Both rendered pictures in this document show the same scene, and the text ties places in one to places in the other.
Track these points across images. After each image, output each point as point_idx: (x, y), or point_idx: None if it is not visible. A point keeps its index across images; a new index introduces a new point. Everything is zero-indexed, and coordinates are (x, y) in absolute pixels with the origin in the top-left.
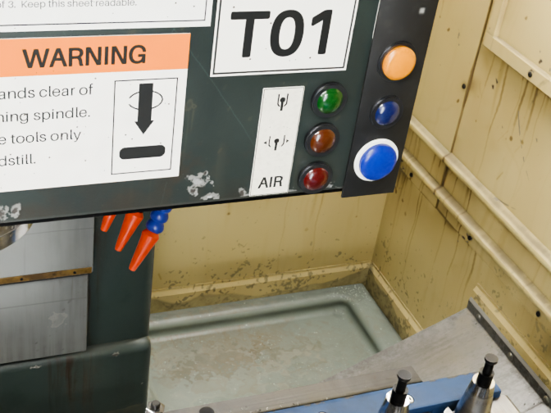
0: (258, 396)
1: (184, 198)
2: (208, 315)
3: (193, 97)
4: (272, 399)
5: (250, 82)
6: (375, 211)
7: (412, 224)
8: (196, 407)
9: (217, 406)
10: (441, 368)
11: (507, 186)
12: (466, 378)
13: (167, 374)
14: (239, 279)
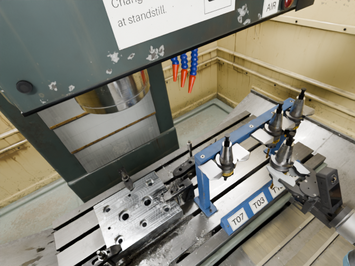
0: (210, 131)
1: (236, 25)
2: (182, 117)
3: None
4: (214, 130)
5: None
6: (215, 77)
7: (226, 76)
8: (195, 139)
9: (201, 137)
10: (250, 109)
11: (255, 53)
12: (286, 101)
13: (178, 135)
14: (186, 106)
